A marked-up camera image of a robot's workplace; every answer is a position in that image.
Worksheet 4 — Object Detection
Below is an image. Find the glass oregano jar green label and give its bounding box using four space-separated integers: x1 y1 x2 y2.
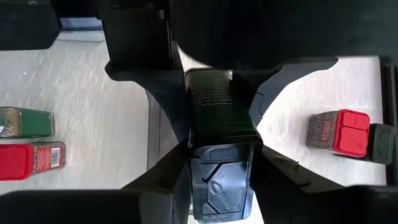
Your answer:
0 106 55 139

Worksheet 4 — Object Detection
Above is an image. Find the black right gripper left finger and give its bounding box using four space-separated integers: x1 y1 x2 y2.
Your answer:
0 141 191 224

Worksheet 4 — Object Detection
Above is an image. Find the black metal table frame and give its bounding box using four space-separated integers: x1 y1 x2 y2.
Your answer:
379 55 398 187

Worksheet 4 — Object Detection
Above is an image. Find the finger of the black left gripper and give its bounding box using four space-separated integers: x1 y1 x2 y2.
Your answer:
233 57 338 125
104 58 189 141

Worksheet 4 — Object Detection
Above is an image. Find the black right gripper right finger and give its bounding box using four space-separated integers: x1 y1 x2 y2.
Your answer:
253 146 398 224

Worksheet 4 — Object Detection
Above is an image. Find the black pepper tin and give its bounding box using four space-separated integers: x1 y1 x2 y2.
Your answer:
363 123 396 166
185 68 264 224

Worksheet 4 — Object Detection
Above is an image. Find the smoked paprika tin red lid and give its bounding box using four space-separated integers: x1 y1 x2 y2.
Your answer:
0 141 66 181
306 108 371 159

